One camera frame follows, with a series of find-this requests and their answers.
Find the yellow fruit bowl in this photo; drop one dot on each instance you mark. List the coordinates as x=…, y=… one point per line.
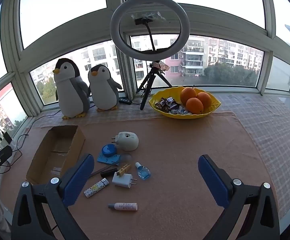
x=213, y=102

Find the white power strip with chargers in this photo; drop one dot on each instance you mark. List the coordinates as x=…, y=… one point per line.
x=26, y=135

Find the small penguin plush toy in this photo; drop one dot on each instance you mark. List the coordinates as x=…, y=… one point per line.
x=105, y=92

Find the white patterned lighter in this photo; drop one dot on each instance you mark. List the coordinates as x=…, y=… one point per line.
x=95, y=188

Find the brown cardboard box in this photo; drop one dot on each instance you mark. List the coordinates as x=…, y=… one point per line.
x=57, y=152

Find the black cylinder tube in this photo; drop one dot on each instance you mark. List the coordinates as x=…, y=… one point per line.
x=107, y=173

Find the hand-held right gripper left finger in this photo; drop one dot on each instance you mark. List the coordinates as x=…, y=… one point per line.
x=78, y=180

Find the checkered cloth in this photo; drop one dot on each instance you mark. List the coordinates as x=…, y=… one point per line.
x=272, y=130

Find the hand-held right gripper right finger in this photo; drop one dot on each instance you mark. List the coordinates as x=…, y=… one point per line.
x=210, y=177

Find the white plug-in mosquito repeller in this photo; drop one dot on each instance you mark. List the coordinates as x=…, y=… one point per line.
x=127, y=142

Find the blue round tape measure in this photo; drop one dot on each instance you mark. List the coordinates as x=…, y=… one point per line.
x=108, y=150

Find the black power adapter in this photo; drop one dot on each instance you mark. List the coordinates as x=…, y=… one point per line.
x=7, y=137

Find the black inline remote control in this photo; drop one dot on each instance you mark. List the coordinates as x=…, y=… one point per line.
x=125, y=101

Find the grey translucent spoon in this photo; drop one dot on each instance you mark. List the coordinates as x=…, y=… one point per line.
x=127, y=158

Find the orange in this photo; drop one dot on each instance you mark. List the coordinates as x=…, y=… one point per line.
x=194, y=105
x=187, y=94
x=205, y=98

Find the pink bottle with grey cap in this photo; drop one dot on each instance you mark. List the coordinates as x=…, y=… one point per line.
x=127, y=206

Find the pile of wrapped candies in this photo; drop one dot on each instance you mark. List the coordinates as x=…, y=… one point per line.
x=167, y=103

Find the small blue liquid bottle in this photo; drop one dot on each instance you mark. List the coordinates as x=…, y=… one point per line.
x=143, y=173

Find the wooden clothespin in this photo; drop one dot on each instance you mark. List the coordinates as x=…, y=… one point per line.
x=123, y=170

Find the large penguin plush toy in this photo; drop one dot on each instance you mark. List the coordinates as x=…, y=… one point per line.
x=70, y=92

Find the blue flat plastic stand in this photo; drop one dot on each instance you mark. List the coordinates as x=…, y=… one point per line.
x=110, y=160

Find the white charger plug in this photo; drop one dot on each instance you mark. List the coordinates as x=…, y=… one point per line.
x=121, y=180

